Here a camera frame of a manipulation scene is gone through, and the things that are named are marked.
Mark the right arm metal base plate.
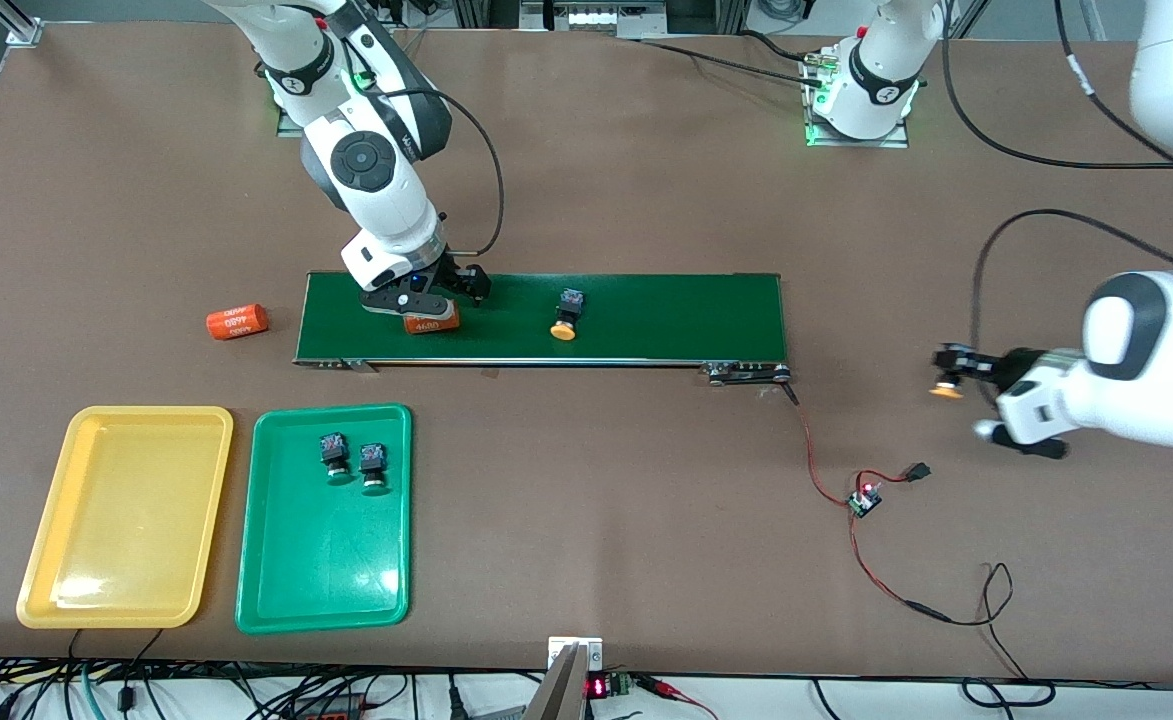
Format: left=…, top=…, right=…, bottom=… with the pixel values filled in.
left=276, top=28, right=394, bottom=139

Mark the aluminium corner profile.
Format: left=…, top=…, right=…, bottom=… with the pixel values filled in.
left=0, top=0, right=44, bottom=47

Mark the green push button switch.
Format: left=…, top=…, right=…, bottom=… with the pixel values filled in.
left=358, top=442, right=393, bottom=497
left=319, top=431, right=357, bottom=487

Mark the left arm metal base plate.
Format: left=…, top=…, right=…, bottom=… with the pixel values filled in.
left=804, top=50, right=912, bottom=150

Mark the thin black power cable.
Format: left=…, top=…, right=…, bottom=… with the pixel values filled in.
left=904, top=562, right=1032, bottom=683

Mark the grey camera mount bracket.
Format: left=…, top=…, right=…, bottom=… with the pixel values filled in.
left=524, top=636, right=607, bottom=720

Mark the black looped floor cable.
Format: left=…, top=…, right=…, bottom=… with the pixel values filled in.
left=961, top=678, right=1057, bottom=709

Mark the red black motor wire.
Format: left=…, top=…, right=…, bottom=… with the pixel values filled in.
left=784, top=382, right=935, bottom=607

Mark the yellow push button switch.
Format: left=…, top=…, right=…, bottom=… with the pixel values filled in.
left=930, top=350, right=967, bottom=401
left=550, top=288, right=588, bottom=343

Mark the silver box with lights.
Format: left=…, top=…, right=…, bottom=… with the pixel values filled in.
left=521, top=0, right=669, bottom=41

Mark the red alligator clip lead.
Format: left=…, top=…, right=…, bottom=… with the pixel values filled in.
left=634, top=675, right=722, bottom=720

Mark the red black power strip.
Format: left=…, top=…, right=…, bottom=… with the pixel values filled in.
left=291, top=700, right=387, bottom=720

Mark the green conveyor belt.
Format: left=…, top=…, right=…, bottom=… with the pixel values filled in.
left=293, top=270, right=793, bottom=388

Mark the black cable on table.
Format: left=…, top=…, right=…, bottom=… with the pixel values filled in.
left=636, top=30, right=827, bottom=91

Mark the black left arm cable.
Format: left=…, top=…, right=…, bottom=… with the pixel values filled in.
left=941, top=0, right=1173, bottom=401

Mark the green plastic tray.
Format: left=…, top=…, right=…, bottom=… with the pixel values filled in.
left=234, top=402, right=414, bottom=635

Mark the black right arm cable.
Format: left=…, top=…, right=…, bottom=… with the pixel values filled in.
left=346, top=60, right=505, bottom=259

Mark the tangled black cable bundle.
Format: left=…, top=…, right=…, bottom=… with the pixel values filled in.
left=0, top=630, right=547, bottom=720

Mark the yellow plastic tray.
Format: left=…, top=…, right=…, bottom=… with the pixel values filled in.
left=15, top=405, right=235, bottom=630

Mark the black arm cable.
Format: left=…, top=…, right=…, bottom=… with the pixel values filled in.
left=346, top=60, right=505, bottom=259
left=941, top=0, right=1173, bottom=401

